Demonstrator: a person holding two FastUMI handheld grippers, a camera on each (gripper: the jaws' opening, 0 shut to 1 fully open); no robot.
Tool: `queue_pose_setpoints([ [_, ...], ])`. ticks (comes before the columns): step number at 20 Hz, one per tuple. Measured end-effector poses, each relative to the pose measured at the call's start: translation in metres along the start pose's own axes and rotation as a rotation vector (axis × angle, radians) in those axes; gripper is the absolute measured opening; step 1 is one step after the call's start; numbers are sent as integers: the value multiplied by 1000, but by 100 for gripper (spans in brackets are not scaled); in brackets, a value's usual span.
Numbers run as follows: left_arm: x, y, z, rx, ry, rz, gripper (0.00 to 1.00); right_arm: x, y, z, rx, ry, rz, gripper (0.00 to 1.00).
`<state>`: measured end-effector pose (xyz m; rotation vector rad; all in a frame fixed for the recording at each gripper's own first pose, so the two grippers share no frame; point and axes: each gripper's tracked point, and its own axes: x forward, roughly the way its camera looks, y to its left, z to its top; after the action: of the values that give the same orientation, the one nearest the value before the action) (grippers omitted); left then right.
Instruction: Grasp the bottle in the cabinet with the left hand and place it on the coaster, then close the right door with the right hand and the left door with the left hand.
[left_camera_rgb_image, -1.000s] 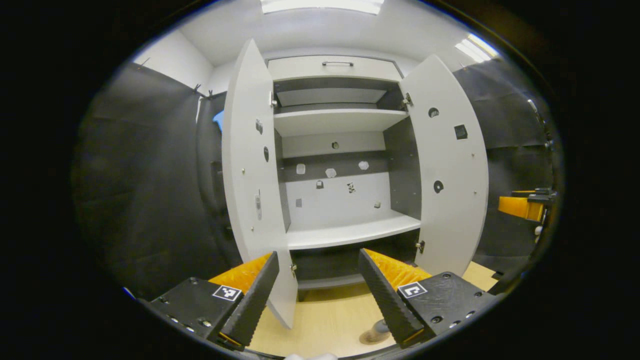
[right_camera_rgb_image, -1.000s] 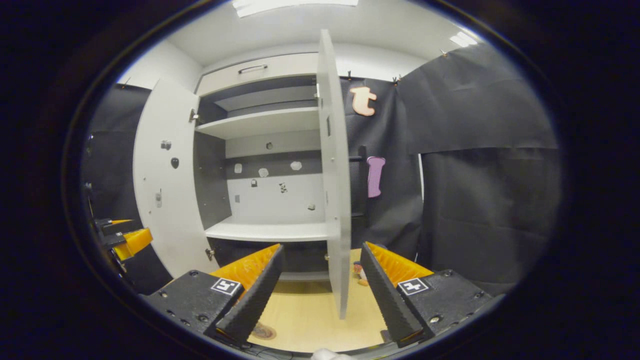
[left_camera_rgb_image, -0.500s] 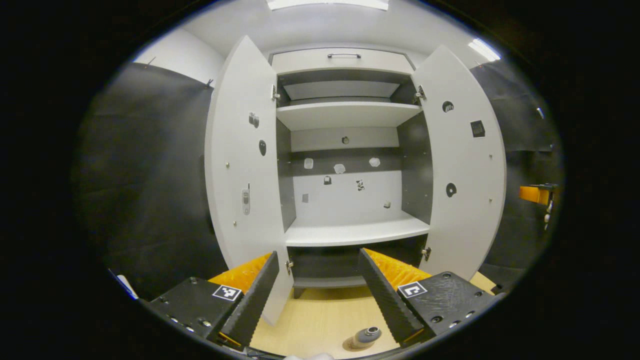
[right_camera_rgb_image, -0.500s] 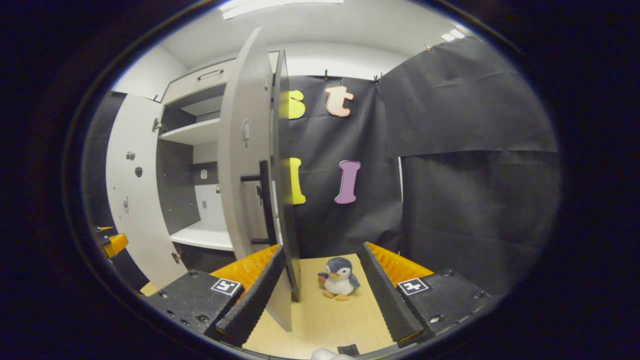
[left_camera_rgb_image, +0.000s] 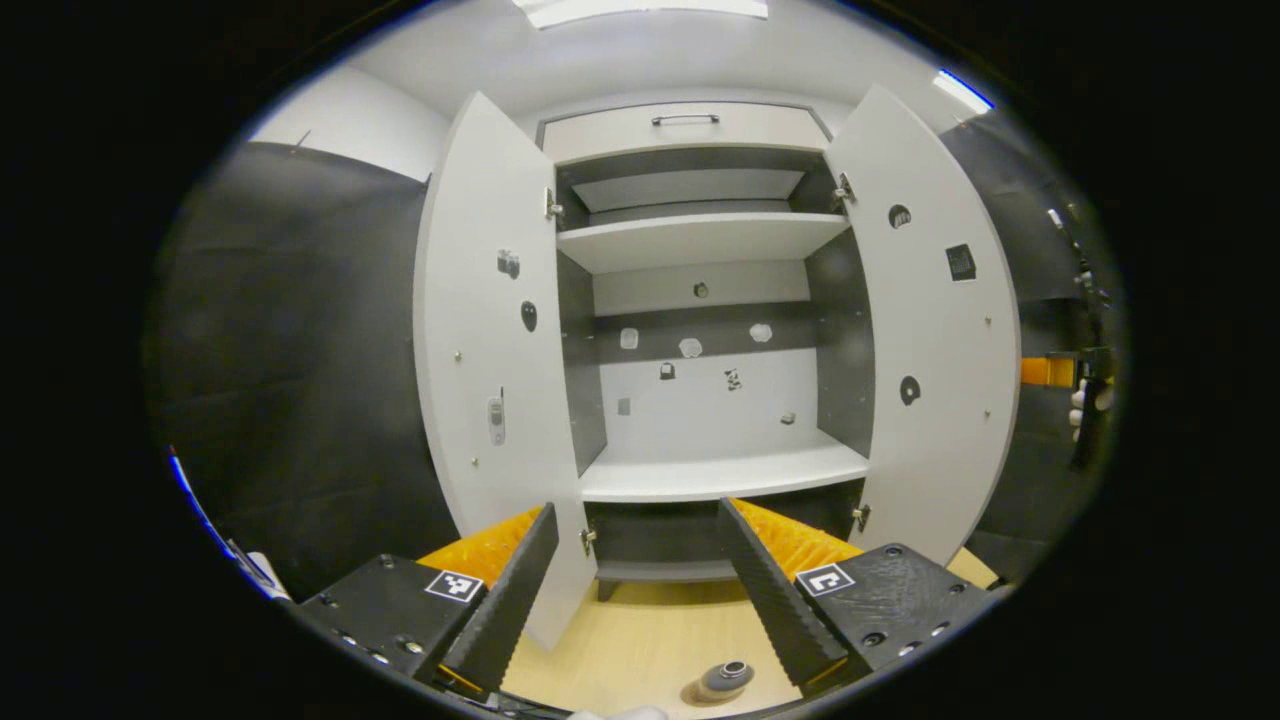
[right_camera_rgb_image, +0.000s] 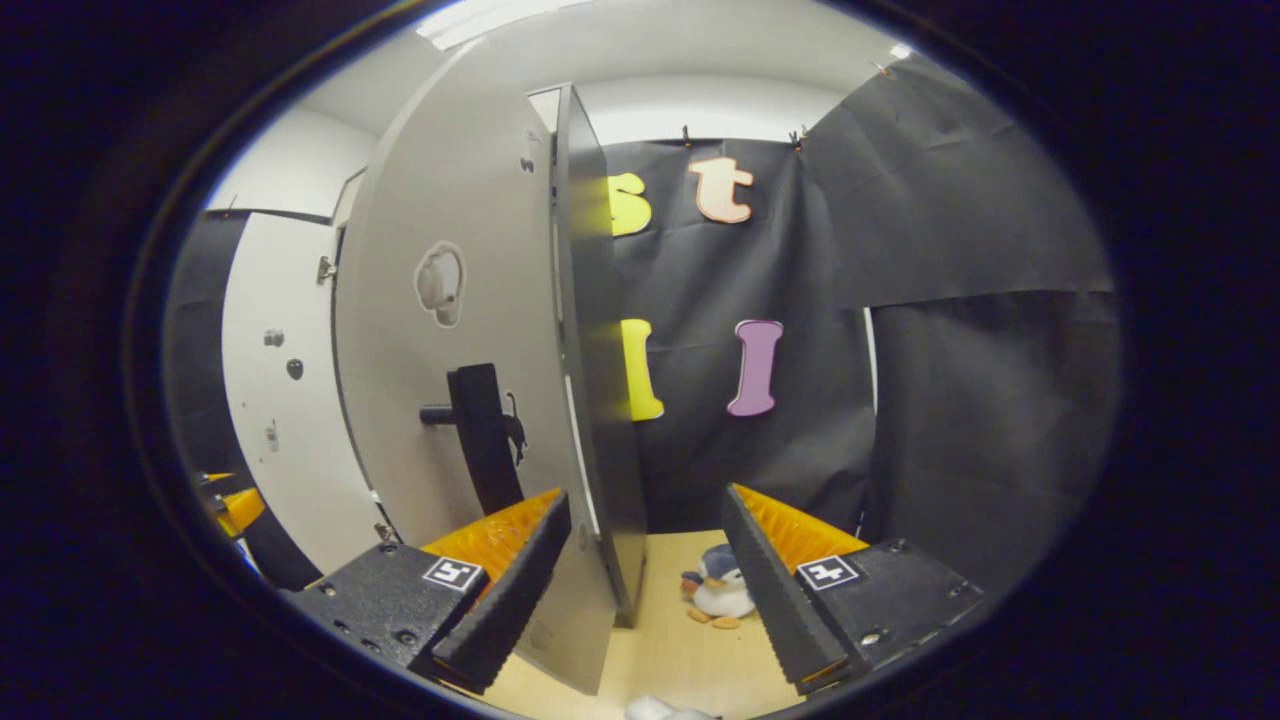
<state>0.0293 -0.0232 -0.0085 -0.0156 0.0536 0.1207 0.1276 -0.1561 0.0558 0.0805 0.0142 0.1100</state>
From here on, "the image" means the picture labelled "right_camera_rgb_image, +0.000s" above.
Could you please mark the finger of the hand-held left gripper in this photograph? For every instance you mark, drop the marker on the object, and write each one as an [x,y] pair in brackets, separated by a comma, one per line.
[240,510]
[215,479]

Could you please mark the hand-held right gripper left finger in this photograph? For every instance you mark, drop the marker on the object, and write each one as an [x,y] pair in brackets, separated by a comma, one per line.
[505,600]

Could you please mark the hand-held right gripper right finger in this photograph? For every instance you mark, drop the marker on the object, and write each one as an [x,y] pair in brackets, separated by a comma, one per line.
[778,600]

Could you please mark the white cabinet door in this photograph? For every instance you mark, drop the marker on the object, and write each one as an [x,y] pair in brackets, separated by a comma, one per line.
[400,350]
[290,450]

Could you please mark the metal door hinge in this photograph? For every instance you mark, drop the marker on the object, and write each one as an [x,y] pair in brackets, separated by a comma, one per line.
[325,268]
[383,531]

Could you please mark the white and grey cabinet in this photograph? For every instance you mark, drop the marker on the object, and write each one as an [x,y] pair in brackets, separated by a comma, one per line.
[600,400]

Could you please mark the penguin plush toy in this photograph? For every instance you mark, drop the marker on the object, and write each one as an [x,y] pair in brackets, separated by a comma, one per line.
[722,595]

